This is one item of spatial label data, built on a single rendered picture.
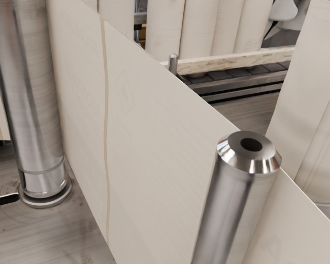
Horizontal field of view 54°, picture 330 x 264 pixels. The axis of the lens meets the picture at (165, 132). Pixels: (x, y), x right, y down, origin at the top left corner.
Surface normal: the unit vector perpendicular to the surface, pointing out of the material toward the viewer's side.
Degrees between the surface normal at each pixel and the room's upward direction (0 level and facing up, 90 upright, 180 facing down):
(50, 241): 0
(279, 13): 63
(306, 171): 88
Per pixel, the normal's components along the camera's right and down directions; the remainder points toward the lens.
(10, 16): 0.25, 0.58
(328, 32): -0.90, 0.20
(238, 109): 0.09, -0.81
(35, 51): 0.78, 0.42
